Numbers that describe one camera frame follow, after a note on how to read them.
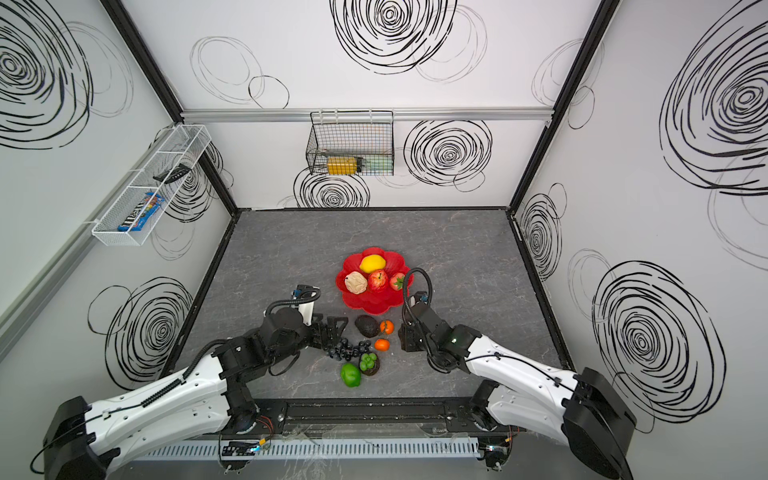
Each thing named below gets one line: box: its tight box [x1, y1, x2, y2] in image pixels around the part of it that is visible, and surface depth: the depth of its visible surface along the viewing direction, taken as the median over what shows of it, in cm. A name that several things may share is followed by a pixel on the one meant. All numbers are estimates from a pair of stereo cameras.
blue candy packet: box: [118, 192, 165, 232], surface depth 72 cm
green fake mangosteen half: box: [358, 352, 381, 377], surface depth 79 cm
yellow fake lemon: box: [359, 254, 386, 274], surface depth 101 cm
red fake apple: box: [368, 269, 388, 291], surface depth 95 cm
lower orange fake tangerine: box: [374, 338, 391, 352], surface depth 85 cm
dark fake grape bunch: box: [324, 337, 372, 361], surface depth 84 cm
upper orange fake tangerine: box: [379, 320, 395, 335], surface depth 88 cm
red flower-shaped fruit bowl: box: [336, 247, 409, 315], surface depth 96 cm
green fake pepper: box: [340, 362, 361, 388], surface depth 79 cm
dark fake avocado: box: [354, 314, 379, 338], surface depth 87 cm
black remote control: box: [152, 163, 191, 184], surface depth 82 cm
